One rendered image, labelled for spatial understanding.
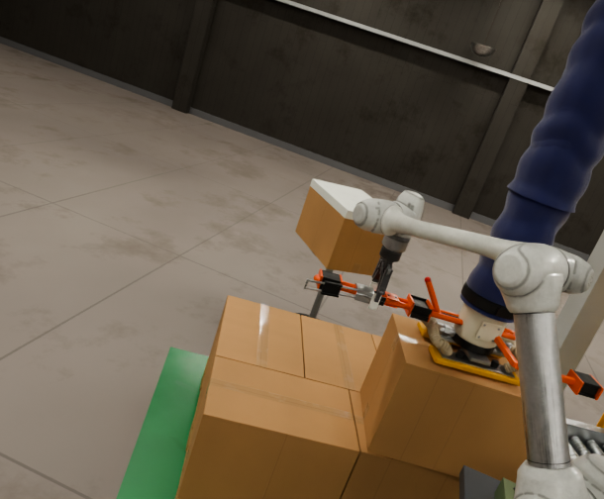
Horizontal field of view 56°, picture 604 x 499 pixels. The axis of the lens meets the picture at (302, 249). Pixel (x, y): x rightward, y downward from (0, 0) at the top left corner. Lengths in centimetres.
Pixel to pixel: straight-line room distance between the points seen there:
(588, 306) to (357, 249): 136
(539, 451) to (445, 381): 62
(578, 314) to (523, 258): 215
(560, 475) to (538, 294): 43
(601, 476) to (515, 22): 897
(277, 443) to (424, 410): 55
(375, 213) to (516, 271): 53
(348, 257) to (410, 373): 160
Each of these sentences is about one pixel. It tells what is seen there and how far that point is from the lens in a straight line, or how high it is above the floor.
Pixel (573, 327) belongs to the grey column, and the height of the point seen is 85.
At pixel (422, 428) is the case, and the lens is 221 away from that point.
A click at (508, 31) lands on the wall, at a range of 1020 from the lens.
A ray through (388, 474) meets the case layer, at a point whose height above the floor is 47.
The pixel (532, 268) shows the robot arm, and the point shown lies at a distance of 148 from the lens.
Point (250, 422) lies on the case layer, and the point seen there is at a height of 54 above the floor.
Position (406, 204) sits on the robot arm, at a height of 145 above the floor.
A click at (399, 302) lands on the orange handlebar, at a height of 109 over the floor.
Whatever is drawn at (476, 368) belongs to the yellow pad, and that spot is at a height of 97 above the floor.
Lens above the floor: 183
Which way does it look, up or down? 19 degrees down
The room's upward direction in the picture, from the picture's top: 19 degrees clockwise
